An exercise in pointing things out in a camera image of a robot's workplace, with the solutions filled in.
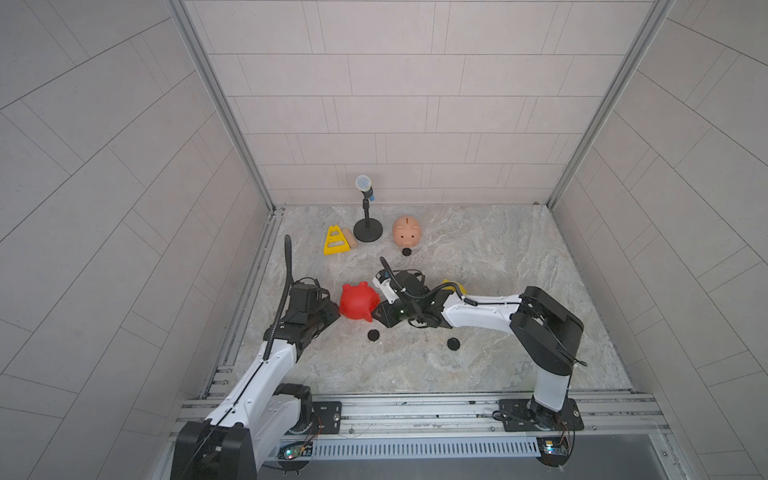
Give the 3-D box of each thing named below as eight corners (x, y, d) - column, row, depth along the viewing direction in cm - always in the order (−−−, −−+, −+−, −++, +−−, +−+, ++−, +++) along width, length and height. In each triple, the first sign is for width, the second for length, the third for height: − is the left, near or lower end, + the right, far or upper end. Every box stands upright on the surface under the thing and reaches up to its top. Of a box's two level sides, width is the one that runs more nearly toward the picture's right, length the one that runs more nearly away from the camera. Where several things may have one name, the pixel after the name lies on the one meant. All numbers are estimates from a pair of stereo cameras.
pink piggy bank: (397, 254, 105) (397, 237, 97) (392, 234, 110) (392, 217, 103) (421, 249, 106) (422, 233, 98) (414, 230, 111) (415, 213, 104)
